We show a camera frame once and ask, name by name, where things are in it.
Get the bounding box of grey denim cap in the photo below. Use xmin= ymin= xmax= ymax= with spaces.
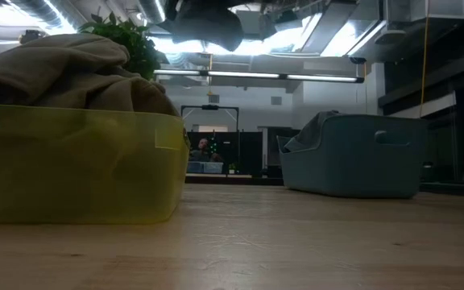
xmin=282 ymin=110 xmax=341 ymax=154
xmin=167 ymin=0 xmax=245 ymax=52

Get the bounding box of blue plastic basket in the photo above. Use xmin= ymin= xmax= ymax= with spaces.
xmin=276 ymin=114 xmax=429 ymax=199

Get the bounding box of yellow translucent plastic bin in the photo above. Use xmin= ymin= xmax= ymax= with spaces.
xmin=0 ymin=102 xmax=191 ymax=226

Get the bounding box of person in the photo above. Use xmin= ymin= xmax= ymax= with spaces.
xmin=188 ymin=138 xmax=224 ymax=164

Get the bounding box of light blue box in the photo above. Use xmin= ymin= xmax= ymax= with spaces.
xmin=186 ymin=161 xmax=225 ymax=175

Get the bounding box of long ceiling light bar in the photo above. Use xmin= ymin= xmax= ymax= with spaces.
xmin=153 ymin=68 xmax=365 ymax=84

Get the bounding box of green potted plant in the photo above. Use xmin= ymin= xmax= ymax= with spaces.
xmin=77 ymin=11 xmax=163 ymax=81

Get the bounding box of black aluminium table frame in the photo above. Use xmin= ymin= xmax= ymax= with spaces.
xmin=184 ymin=173 xmax=464 ymax=199

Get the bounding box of black frame stand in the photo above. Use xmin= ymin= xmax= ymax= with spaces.
xmin=180 ymin=104 xmax=241 ymax=174

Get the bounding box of silver ceiling duct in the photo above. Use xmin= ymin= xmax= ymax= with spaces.
xmin=137 ymin=0 xmax=168 ymax=24

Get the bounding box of black ceiling cable reel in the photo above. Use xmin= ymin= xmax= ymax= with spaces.
xmin=19 ymin=30 xmax=47 ymax=44

